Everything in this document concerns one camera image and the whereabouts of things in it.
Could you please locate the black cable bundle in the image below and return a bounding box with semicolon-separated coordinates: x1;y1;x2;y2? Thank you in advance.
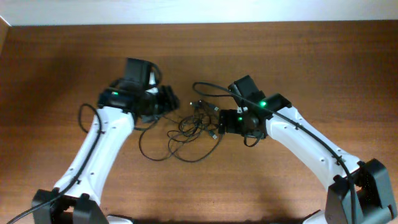
138;99;224;163

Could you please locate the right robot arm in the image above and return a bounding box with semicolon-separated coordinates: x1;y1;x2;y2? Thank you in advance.
220;75;397;223

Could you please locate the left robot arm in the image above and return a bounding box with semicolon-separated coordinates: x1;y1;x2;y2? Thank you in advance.
32;58;179;223

